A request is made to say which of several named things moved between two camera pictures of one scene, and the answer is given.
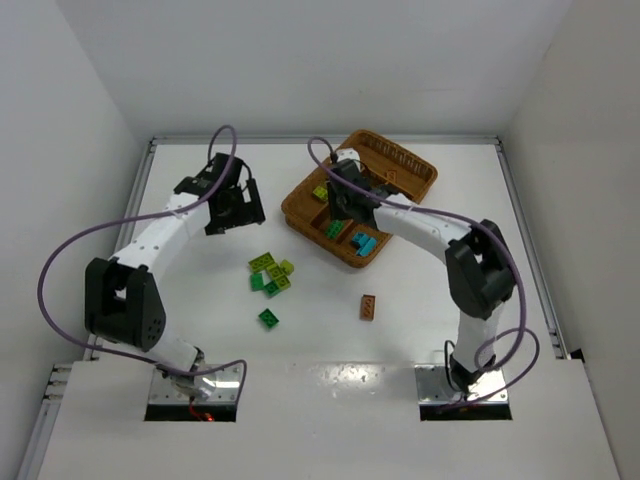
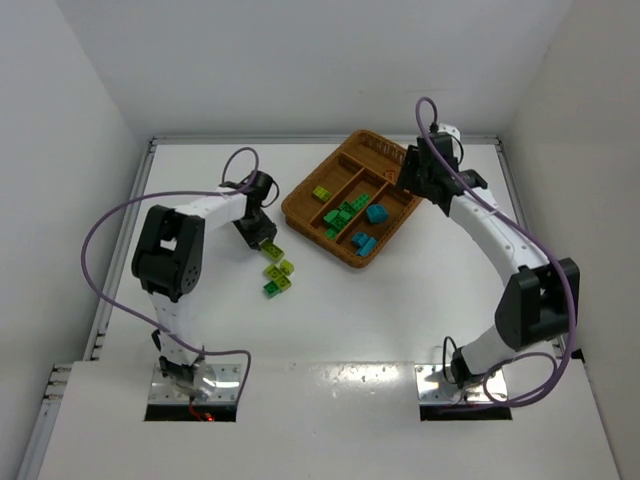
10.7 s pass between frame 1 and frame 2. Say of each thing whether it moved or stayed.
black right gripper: moved
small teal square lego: stayed
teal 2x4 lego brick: stayed
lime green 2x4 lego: moved
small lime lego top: stayed
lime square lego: stayed
